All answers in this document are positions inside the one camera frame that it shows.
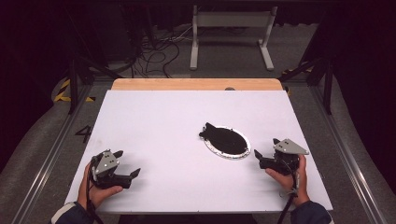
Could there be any black metal stand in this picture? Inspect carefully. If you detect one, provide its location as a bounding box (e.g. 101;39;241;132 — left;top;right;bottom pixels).
278;54;335;116
64;7;124;116

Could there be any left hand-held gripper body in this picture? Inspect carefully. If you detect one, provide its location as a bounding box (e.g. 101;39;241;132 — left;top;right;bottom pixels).
90;148;133;190

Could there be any yellow black floor tape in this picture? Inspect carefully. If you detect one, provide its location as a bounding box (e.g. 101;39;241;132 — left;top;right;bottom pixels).
53;77;96;104

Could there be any white metal stand frame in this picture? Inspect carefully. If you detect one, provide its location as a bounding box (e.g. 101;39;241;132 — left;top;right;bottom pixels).
189;4;278;72

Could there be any person's left hand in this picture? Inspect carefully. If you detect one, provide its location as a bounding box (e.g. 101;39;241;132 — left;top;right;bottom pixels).
77;162;124;211

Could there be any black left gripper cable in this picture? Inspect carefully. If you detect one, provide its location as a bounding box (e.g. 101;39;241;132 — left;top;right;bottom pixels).
86;158;106;224

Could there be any aluminium floor rail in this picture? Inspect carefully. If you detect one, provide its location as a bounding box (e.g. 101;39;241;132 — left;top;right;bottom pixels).
307;85;390;224
10;83;94;224

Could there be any tangle of floor cables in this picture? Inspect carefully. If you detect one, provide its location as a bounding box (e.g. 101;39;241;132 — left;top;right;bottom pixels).
129;26;200;79

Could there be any person's right hand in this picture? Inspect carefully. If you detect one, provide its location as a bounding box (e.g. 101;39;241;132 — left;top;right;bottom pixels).
264;154;311;207

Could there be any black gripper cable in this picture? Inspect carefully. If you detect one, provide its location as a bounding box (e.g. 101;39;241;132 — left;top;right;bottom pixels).
276;160;302;224
86;158;106;224

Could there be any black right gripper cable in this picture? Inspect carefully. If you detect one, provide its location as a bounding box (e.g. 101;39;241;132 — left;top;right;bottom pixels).
276;160;302;224

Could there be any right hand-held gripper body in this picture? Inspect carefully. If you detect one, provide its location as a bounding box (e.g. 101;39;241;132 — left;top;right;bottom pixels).
259;138;310;176

